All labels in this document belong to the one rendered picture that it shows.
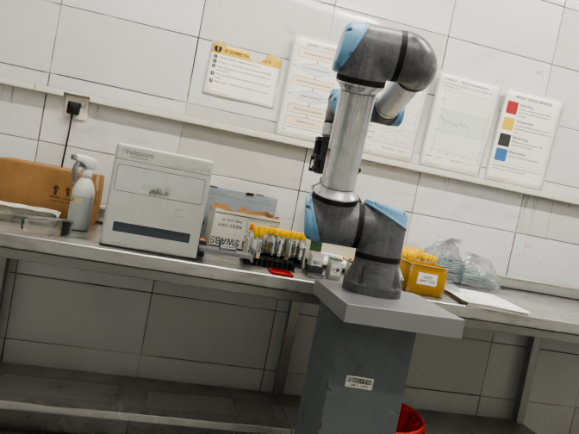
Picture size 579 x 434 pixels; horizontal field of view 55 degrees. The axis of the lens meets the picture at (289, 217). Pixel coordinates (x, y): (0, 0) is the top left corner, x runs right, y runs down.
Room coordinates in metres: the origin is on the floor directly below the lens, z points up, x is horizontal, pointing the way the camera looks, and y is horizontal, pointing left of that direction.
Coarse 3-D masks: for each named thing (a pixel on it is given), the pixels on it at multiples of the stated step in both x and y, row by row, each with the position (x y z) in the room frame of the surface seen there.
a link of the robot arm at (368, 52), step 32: (352, 32) 1.25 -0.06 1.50; (384, 32) 1.26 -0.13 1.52; (352, 64) 1.26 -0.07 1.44; (384, 64) 1.26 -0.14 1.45; (352, 96) 1.29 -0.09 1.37; (352, 128) 1.31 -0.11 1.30; (352, 160) 1.34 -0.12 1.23; (320, 192) 1.37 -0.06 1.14; (352, 192) 1.38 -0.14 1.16; (320, 224) 1.37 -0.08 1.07; (352, 224) 1.37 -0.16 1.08
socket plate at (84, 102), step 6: (66, 96) 2.14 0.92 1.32; (72, 96) 2.15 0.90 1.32; (78, 96) 2.15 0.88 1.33; (66, 102) 2.14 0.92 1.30; (84, 102) 2.16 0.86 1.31; (66, 108) 2.15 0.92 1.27; (84, 108) 2.16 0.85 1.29; (66, 114) 2.15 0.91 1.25; (84, 114) 2.16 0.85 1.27; (84, 120) 2.16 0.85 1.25
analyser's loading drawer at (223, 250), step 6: (204, 246) 1.69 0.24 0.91; (210, 246) 1.71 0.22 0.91; (222, 246) 1.73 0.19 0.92; (228, 246) 1.73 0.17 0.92; (234, 246) 1.71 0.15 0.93; (210, 252) 1.67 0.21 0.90; (216, 252) 1.67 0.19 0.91; (222, 252) 1.67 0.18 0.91; (228, 252) 1.67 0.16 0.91; (234, 252) 1.68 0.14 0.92; (240, 252) 1.71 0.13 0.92; (246, 252) 1.74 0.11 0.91; (252, 252) 1.69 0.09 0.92; (246, 258) 1.69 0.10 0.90; (252, 258) 1.69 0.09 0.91
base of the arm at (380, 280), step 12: (360, 252) 1.40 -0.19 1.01; (360, 264) 1.39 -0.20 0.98; (372, 264) 1.38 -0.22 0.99; (384, 264) 1.37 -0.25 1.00; (396, 264) 1.39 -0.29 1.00; (348, 276) 1.41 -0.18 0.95; (360, 276) 1.39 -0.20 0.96; (372, 276) 1.37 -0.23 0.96; (384, 276) 1.37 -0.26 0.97; (396, 276) 1.39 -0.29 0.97; (348, 288) 1.39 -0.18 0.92; (360, 288) 1.37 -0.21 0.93; (372, 288) 1.36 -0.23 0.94; (384, 288) 1.36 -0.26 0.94; (396, 288) 1.39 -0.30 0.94
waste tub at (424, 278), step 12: (408, 264) 1.84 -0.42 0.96; (420, 264) 1.82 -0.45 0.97; (432, 264) 1.96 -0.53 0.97; (408, 276) 1.82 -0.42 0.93; (420, 276) 1.83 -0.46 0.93; (432, 276) 1.83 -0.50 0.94; (444, 276) 1.84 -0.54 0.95; (408, 288) 1.82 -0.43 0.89; (420, 288) 1.83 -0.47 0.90; (432, 288) 1.83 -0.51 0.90
